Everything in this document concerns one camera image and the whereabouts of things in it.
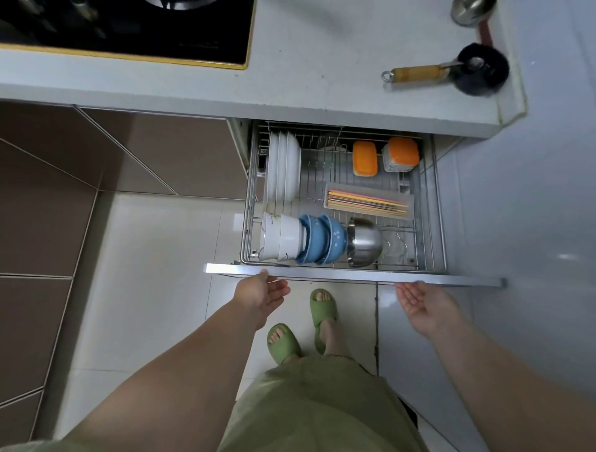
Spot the green right slipper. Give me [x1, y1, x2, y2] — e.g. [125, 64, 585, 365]
[309, 288, 339, 355]

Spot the green garment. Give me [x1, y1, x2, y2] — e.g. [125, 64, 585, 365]
[0, 353, 430, 452]

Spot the clear container with orange lid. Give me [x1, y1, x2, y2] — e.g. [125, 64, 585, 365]
[382, 136, 422, 173]

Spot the bundle of coloured chopsticks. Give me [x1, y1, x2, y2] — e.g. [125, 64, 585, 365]
[327, 189, 410, 218]

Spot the clear glass cup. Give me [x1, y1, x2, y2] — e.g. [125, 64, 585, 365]
[379, 232, 409, 260]

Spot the white plain bowl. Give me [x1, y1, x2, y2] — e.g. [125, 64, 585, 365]
[278, 214, 308, 261]

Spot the green slipper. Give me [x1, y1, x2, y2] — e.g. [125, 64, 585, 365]
[266, 323, 304, 367]
[309, 288, 339, 355]

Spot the person's left foot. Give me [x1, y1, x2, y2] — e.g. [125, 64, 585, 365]
[270, 326, 300, 363]

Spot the person's right hand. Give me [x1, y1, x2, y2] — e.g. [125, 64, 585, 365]
[394, 281, 463, 341]

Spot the blue bowl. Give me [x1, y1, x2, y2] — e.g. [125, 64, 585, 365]
[297, 214, 319, 265]
[309, 215, 333, 265]
[321, 216, 348, 265]

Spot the pull-out wire basket drawer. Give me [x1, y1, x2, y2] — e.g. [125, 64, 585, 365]
[204, 120, 507, 289]

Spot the person's right forearm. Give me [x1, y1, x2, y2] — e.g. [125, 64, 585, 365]
[427, 316, 596, 452]

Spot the person's left forearm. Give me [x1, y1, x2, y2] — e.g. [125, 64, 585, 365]
[61, 298, 262, 452]

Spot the clear plastic chopstick tray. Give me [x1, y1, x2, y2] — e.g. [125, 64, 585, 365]
[323, 182, 415, 222]

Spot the white plate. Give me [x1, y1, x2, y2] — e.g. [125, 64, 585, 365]
[265, 132, 280, 205]
[285, 132, 303, 204]
[276, 131, 290, 205]

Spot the orange lidded container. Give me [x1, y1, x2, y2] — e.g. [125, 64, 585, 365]
[351, 140, 379, 178]

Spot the stainless steel bowl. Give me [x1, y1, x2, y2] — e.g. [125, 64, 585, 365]
[346, 216, 384, 269]

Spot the stainless steel pot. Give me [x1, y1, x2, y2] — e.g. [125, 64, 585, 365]
[450, 0, 498, 47]

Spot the person's left hand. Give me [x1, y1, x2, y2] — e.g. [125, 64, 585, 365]
[232, 269, 291, 332]

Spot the green left slipper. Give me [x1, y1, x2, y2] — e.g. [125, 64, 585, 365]
[266, 323, 304, 367]

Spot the person's right leg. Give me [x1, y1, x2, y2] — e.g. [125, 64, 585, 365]
[315, 292, 351, 359]

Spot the white patterned bowl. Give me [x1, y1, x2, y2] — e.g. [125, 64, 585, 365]
[259, 212, 283, 262]

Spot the black glass gas stove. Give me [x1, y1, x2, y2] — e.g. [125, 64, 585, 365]
[0, 0, 258, 71]

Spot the brown cabinet front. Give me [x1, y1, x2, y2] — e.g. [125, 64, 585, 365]
[0, 102, 248, 443]

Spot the black wooden-handled pot brush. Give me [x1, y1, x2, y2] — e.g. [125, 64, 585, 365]
[381, 42, 510, 97]

